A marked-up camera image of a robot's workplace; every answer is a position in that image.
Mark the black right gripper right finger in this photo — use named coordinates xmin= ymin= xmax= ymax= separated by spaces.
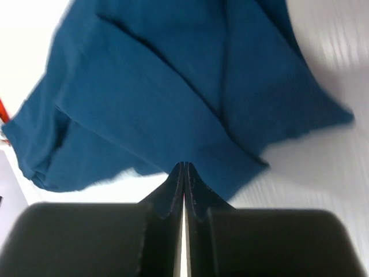
xmin=184 ymin=163 xmax=363 ymax=276

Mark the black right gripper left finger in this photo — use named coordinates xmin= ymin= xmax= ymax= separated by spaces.
xmin=1 ymin=163 xmax=185 ymax=276

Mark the navy blue t-shirt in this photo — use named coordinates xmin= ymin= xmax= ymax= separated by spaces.
xmin=2 ymin=1 xmax=353 ymax=199

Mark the folded orange t-shirt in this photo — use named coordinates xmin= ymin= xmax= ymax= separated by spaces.
xmin=0 ymin=98 xmax=11 ymax=144

